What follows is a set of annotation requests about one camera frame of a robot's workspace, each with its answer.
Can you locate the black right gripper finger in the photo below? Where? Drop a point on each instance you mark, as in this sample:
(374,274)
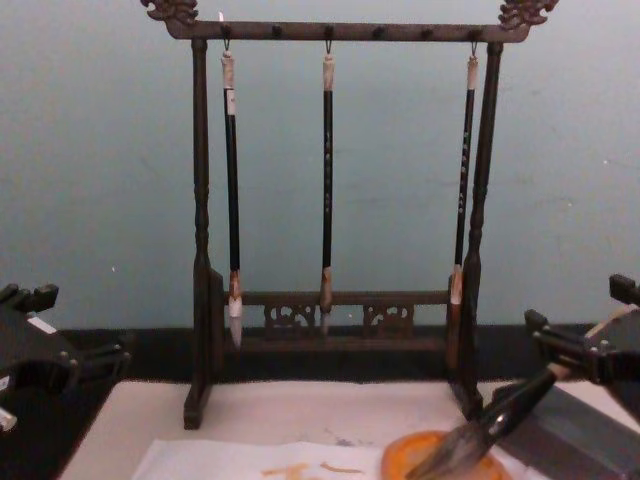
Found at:
(575,352)
(627,290)

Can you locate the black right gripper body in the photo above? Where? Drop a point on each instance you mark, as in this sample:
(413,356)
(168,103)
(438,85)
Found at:
(627,350)

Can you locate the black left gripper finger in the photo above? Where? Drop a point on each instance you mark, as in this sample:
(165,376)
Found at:
(102,360)
(35,297)

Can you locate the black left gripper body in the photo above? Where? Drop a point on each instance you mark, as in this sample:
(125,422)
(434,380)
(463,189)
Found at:
(30,342)

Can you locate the large black brush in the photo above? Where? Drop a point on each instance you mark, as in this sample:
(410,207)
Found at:
(505,412)

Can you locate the black table cloth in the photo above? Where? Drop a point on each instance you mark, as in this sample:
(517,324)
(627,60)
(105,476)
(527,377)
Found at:
(160,355)

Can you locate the dark grey flat box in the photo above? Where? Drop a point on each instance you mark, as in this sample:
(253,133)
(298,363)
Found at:
(575,425)

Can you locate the white paper sheet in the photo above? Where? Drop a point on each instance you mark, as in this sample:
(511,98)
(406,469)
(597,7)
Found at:
(225,460)

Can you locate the dark carved wooden brush rack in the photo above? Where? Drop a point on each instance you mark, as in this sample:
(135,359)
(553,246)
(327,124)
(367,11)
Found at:
(201,200)

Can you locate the black brush with brown bristles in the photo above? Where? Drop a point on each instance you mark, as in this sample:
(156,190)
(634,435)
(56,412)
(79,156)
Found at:
(465,175)

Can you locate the white felt mat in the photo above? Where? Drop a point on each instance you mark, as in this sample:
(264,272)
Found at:
(300,407)

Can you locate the orange round dish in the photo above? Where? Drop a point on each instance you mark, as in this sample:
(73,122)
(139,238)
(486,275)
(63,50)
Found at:
(400,457)

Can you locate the black brush with white bristles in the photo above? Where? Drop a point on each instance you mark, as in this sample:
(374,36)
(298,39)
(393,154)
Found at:
(232,200)

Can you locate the slim black brush, small tip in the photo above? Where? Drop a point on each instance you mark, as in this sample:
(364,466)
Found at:
(327,200)

